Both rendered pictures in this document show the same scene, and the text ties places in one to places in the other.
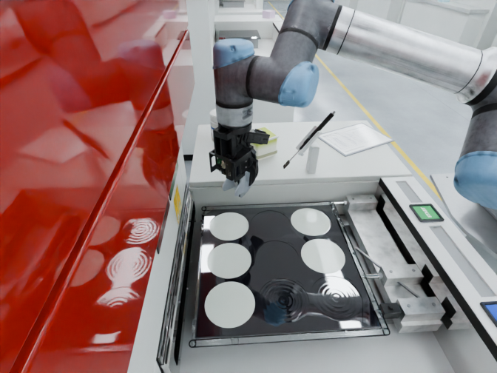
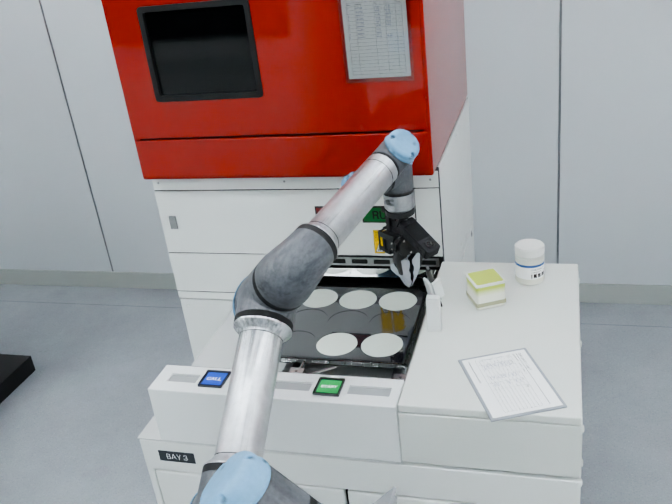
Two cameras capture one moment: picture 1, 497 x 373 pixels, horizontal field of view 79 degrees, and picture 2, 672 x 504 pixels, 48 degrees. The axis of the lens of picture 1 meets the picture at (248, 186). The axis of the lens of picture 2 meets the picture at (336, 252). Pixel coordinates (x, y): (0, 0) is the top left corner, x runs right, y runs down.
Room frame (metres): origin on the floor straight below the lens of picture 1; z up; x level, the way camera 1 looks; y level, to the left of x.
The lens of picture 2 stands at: (1.06, -1.61, 1.89)
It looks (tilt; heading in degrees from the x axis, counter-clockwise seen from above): 25 degrees down; 112
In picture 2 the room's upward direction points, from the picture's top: 7 degrees counter-clockwise
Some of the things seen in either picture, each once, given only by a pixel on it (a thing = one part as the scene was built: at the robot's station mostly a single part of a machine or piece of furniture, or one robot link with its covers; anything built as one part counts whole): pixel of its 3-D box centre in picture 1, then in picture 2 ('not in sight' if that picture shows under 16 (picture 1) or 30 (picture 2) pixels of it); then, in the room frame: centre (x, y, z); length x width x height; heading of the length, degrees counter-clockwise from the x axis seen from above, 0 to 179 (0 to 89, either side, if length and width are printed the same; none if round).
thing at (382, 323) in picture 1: (353, 254); (328, 362); (0.46, -0.24, 0.90); 0.38 x 0.01 x 0.01; 3
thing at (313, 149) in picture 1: (307, 150); (434, 300); (0.70, -0.16, 1.03); 0.06 x 0.04 x 0.13; 93
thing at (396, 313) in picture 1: (389, 310); not in sight; (0.32, -0.28, 0.90); 0.04 x 0.02 x 0.03; 93
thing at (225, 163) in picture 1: (233, 148); (399, 230); (0.57, 0.03, 1.11); 0.09 x 0.08 x 0.12; 146
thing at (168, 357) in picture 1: (183, 269); (361, 282); (0.42, 0.14, 0.89); 0.44 x 0.02 x 0.10; 3
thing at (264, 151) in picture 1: (260, 143); (485, 289); (0.79, -0.04, 1.00); 0.07 x 0.07 x 0.07; 30
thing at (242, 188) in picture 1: (241, 187); (399, 270); (0.57, 0.02, 1.01); 0.06 x 0.03 x 0.09; 146
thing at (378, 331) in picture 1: (291, 337); not in sight; (0.26, -0.08, 0.90); 0.37 x 0.01 x 0.01; 93
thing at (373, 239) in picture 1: (381, 255); not in sight; (0.48, -0.33, 0.87); 0.36 x 0.08 x 0.03; 3
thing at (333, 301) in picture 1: (276, 257); (348, 321); (0.45, -0.06, 0.90); 0.34 x 0.34 x 0.01; 3
